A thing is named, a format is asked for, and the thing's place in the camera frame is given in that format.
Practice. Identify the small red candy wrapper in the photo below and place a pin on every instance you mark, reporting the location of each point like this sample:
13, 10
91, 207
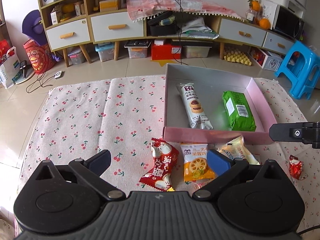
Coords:
296, 168

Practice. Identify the green snack pack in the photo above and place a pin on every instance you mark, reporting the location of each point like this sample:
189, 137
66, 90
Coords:
239, 115

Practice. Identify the red white snack pouch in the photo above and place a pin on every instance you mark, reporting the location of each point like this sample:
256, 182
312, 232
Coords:
165, 159

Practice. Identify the black box on shelf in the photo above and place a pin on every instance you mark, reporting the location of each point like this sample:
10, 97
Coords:
163, 24

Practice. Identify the clear bin blue lid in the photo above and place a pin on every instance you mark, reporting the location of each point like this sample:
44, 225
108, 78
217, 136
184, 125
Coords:
105, 51

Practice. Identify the lotus root cookie pack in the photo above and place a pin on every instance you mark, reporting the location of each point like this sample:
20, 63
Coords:
196, 165

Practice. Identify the black microwave oven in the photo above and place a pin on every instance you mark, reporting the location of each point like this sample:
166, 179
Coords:
282, 19

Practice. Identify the purple hat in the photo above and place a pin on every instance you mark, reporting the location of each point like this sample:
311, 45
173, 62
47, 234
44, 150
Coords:
32, 26

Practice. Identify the cherry print tablecloth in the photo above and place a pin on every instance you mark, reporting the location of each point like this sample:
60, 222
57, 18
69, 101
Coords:
122, 115

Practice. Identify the cream white wafer pack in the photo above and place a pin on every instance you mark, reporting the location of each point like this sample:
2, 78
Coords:
236, 149

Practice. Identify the orange fruit lower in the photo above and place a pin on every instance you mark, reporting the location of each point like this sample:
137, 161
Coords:
264, 23

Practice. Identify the orange fruit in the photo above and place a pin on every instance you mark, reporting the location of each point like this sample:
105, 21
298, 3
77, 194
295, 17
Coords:
254, 5
264, 23

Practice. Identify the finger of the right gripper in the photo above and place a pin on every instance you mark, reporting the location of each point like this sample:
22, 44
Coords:
288, 132

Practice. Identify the small clear grey bin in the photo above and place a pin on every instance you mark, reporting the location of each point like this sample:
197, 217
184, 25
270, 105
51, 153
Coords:
77, 57

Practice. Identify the orange fruit upper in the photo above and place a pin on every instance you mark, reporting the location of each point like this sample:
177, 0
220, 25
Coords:
254, 5

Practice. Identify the clear bin black lid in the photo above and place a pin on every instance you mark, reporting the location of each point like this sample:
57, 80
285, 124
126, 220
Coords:
137, 49

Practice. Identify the long wooden tv cabinet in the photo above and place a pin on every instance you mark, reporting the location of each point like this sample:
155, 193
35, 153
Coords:
121, 25

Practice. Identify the chocolate tart cookie pack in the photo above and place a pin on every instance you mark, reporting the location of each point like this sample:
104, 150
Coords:
196, 116

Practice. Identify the pink cloth on cabinet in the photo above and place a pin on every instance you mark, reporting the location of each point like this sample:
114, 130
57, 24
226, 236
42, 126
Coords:
175, 6

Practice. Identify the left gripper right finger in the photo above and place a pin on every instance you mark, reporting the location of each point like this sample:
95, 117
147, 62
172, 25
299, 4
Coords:
228, 172

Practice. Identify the pink cardboard box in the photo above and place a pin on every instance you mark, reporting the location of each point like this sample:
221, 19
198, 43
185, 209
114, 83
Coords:
209, 86

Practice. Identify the white shopping bag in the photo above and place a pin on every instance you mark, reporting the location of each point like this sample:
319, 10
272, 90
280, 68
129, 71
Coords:
10, 68

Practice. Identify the white toy box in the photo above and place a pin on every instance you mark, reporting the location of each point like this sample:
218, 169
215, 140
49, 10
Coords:
267, 60

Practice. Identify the red festive bucket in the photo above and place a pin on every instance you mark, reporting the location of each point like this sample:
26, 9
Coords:
40, 56

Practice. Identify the blue plastic stool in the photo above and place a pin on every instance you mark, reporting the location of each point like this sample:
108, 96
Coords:
301, 66

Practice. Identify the yellow egg tray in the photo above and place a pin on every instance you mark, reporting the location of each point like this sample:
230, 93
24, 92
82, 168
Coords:
232, 54

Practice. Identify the red storage box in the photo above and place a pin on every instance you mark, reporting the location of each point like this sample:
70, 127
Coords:
165, 52

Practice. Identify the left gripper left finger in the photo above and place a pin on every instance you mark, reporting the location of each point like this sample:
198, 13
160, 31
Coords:
88, 174

